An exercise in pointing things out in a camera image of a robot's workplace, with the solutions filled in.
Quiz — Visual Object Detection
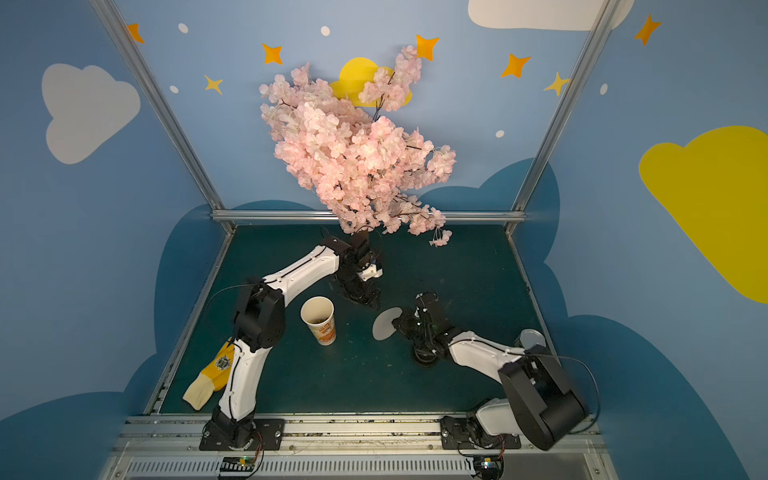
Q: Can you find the printed paper milk tea cup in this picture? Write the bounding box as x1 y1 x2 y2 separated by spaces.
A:
300 296 336 346

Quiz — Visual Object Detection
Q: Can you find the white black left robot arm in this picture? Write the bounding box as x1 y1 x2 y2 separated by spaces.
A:
199 231 383 451

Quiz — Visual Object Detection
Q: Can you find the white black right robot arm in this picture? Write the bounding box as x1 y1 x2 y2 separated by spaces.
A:
392 293 589 451

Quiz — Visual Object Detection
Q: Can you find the pink cherry blossom tree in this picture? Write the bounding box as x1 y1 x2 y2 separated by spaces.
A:
259 45 456 247

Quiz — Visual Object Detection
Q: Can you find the right small circuit board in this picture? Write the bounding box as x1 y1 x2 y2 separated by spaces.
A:
472 456 504 480

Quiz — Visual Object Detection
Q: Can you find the small circuit board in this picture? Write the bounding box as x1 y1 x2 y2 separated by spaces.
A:
472 456 504 480
216 456 257 479

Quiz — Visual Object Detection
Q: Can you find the left small circuit board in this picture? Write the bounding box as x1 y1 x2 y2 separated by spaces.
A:
216 456 257 479

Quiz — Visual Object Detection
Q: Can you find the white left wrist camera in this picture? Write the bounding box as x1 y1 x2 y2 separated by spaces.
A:
357 263 383 282

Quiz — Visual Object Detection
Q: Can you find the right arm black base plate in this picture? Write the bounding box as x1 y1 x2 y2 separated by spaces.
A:
439 416 521 450

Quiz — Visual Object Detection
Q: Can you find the aluminium right side rail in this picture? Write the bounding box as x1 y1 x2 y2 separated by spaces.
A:
505 228 556 354

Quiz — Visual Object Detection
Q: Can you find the aluminium right corner post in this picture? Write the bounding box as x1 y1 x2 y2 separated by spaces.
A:
504 0 622 241

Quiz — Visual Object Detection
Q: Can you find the aluminium corner post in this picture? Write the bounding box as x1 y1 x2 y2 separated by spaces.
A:
90 0 225 212
504 0 622 241

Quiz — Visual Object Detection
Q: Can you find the aluminium back frame rail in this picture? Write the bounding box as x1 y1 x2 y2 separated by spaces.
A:
211 209 527 226

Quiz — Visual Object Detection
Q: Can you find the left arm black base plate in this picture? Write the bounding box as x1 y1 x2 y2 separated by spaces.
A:
199 418 285 452

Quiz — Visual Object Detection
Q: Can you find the aluminium left side rail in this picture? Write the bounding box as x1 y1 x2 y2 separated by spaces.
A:
142 232 235 416

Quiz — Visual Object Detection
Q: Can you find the aluminium front mounting rail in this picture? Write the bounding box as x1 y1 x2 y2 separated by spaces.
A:
100 412 618 479

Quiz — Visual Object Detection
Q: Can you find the aluminium left corner post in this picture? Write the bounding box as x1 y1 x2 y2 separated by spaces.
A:
90 0 225 212

